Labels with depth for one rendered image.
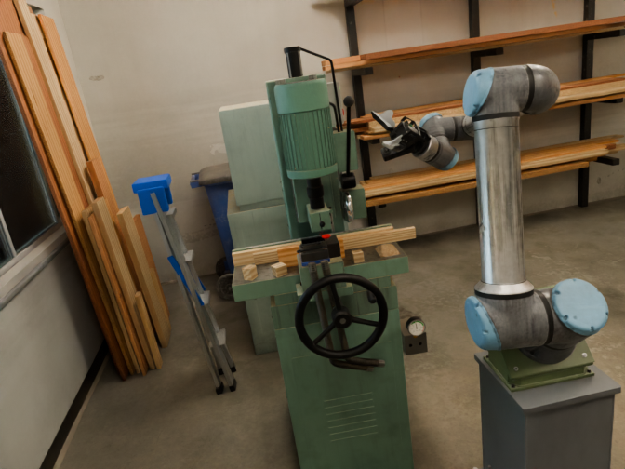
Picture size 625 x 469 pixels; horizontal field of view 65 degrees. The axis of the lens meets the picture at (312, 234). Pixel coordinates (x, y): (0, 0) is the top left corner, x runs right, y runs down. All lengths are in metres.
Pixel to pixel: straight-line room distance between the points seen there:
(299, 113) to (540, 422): 1.18
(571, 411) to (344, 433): 0.79
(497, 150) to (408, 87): 2.98
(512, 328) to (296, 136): 0.86
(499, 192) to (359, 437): 1.11
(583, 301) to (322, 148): 0.88
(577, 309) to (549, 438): 0.45
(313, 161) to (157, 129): 2.58
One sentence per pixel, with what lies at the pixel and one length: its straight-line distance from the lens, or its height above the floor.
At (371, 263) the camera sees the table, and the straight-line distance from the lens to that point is 1.67.
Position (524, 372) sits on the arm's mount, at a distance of 1.63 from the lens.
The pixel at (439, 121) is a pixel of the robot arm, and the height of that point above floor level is 1.29.
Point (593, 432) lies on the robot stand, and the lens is 1.79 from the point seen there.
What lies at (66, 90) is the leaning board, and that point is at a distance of 3.39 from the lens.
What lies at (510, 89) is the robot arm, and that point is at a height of 1.42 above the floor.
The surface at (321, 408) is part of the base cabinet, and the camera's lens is 1.91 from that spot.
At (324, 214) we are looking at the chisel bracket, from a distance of 1.70.
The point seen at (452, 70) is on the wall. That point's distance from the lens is 4.40.
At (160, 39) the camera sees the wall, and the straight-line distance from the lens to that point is 4.07.
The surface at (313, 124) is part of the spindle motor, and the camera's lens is 1.62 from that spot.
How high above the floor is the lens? 1.53
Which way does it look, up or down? 18 degrees down
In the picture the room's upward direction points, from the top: 9 degrees counter-clockwise
